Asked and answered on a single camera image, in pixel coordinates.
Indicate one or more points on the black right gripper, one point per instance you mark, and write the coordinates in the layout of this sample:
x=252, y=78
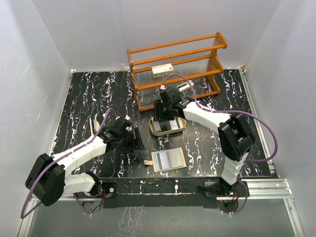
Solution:
x=159, y=115

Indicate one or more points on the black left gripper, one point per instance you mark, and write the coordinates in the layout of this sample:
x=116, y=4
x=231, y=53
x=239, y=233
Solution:
x=136, y=143

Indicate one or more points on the beige oval tray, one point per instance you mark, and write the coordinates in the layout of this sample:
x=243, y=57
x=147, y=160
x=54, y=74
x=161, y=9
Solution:
x=164, y=131

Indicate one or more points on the stack of cards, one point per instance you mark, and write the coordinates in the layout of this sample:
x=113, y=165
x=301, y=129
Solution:
x=158, y=126

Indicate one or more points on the cream leather card holder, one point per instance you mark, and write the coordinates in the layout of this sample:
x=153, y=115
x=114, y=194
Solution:
x=167, y=160

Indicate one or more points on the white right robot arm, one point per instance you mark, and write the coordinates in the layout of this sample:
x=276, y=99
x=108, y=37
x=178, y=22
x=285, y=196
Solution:
x=236, y=137

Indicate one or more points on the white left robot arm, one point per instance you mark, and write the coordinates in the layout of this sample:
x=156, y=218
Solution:
x=51, y=176

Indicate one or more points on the card with black stripe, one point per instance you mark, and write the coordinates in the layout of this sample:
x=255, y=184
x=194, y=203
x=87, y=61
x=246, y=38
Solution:
x=173, y=124

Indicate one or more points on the white stapler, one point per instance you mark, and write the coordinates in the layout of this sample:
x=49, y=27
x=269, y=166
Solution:
x=185, y=86

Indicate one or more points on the white red paper box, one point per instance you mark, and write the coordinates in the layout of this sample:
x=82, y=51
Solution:
x=162, y=70

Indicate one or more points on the orange wooden shelf rack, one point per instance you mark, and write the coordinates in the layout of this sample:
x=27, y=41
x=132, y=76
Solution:
x=192, y=59

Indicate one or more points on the black front base bar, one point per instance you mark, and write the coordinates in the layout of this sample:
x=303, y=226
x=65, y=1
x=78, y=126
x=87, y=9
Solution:
x=166, y=192

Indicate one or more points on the aluminium frame rail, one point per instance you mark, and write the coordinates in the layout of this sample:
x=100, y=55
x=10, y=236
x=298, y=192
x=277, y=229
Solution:
x=269, y=210

